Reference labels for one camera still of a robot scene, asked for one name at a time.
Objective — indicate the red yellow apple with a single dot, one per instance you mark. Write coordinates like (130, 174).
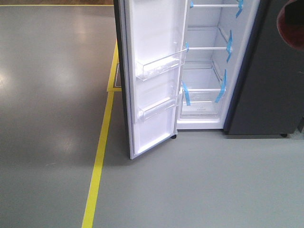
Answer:
(290, 24)

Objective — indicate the fridge door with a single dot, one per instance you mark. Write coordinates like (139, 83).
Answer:
(152, 52)

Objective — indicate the dark grey fridge body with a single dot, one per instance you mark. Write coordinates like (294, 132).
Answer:
(234, 45)

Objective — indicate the clear lower door bin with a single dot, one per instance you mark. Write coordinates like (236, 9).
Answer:
(147, 112)

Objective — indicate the clear door bin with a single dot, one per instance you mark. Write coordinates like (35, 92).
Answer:
(147, 112)
(157, 67)

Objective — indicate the clear middle door bin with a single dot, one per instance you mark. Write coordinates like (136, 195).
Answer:
(157, 67)

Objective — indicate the clear crisper drawer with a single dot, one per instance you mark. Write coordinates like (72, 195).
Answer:
(200, 103)

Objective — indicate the yellow floor tape line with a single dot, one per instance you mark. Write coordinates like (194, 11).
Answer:
(89, 214)

